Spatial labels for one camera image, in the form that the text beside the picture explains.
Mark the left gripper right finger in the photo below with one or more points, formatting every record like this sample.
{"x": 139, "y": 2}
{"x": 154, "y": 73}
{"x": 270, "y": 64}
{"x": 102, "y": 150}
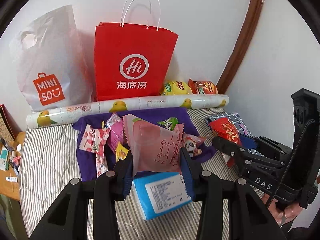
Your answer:
{"x": 248, "y": 217}

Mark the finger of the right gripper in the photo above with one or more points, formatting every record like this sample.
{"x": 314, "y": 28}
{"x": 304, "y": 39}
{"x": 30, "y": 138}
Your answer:
{"x": 265, "y": 147}
{"x": 250, "y": 164}

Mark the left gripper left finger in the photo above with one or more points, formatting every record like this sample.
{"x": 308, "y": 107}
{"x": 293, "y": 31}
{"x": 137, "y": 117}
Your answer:
{"x": 67, "y": 217}

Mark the red snack packet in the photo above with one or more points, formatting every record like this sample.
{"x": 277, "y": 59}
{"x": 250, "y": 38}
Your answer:
{"x": 224, "y": 128}

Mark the long pink bear candy packet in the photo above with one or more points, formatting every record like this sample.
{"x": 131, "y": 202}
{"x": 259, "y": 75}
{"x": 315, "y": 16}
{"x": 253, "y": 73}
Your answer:
{"x": 101, "y": 165}

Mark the panda snack packet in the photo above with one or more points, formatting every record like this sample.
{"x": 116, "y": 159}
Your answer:
{"x": 192, "y": 143}

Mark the red white strawberry packet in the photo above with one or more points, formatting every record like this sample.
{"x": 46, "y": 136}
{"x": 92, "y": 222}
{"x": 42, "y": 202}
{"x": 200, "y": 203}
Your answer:
{"x": 94, "y": 139}

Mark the yellow triangular snack packet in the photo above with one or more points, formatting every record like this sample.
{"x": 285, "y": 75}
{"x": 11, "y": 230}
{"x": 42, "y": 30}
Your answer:
{"x": 121, "y": 152}

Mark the green snack packet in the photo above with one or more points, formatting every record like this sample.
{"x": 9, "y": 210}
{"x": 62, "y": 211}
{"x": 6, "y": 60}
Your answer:
{"x": 169, "y": 123}

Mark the magenta snack bag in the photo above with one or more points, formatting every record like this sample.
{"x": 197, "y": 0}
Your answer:
{"x": 116, "y": 131}

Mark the pink translucent snack packet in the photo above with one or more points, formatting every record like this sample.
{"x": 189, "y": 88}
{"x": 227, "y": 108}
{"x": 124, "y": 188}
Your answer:
{"x": 154, "y": 148}

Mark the person's right hand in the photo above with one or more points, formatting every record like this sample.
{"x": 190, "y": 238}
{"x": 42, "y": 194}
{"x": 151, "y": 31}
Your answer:
{"x": 286, "y": 216}

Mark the grey plaid folded cloth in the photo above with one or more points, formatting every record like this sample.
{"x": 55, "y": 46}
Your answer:
{"x": 235, "y": 119}

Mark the purple towel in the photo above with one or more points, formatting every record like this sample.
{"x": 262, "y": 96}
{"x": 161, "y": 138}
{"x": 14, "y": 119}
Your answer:
{"x": 87, "y": 160}

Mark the striped mattress pad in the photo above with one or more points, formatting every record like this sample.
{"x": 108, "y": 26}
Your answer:
{"x": 49, "y": 162}

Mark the white tube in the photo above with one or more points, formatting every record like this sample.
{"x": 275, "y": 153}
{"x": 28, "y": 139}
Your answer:
{"x": 12, "y": 179}

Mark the small pink bottles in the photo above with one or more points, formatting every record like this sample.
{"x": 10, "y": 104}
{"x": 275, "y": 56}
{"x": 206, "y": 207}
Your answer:
{"x": 15, "y": 159}

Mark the orange chips bag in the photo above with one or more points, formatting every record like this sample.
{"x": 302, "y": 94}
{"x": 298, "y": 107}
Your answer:
{"x": 202, "y": 87}

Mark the teal white box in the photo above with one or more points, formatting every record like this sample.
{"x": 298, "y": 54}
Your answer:
{"x": 4, "y": 166}

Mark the blue tissue box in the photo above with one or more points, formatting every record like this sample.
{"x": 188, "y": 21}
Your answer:
{"x": 160, "y": 193}

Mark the lemon-print wrapping roll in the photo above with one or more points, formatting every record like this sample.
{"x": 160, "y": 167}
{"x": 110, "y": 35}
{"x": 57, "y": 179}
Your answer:
{"x": 71, "y": 114}

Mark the yellow chips bag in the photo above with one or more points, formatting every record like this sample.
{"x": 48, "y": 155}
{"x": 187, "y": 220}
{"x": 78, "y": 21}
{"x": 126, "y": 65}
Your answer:
{"x": 176, "y": 88}

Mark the brown framed picture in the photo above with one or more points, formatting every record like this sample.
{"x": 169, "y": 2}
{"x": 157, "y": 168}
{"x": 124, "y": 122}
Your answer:
{"x": 9, "y": 127}

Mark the white Miniso plastic bag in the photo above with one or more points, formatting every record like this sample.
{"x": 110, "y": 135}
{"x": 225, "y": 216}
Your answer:
{"x": 50, "y": 65}

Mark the red Haidilao paper bag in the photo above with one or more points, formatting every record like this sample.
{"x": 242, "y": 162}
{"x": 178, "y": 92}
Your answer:
{"x": 131, "y": 60}

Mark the brown door frame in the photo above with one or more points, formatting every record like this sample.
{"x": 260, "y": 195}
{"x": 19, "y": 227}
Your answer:
{"x": 241, "y": 46}

